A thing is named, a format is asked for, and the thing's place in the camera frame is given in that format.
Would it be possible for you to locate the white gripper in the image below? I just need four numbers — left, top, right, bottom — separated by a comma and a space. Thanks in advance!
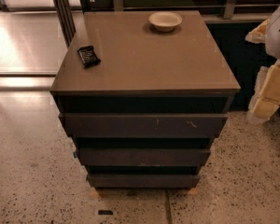
247, 60, 280, 124

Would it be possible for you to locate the drawer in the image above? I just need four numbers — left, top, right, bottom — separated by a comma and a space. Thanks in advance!
88, 174, 200, 189
59, 113, 227, 138
77, 148, 210, 167

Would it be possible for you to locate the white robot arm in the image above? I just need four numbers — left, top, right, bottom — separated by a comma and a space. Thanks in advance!
245, 6, 280, 124

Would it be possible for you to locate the brown drawer cabinet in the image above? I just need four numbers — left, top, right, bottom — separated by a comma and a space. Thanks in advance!
50, 11, 240, 175

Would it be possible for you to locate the middle drawer front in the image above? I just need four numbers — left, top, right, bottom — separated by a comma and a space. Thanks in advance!
77, 148, 210, 167

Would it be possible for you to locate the top drawer front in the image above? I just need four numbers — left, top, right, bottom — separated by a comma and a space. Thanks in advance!
59, 113, 227, 138

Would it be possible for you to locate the white paper bowl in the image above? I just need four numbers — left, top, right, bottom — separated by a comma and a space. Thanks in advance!
148, 11, 183, 33

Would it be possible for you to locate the black snack wrapper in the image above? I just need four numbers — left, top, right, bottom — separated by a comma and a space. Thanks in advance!
77, 46, 101, 68

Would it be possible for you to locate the black floor tape mark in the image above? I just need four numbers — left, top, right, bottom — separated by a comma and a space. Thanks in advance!
98, 210, 113, 216

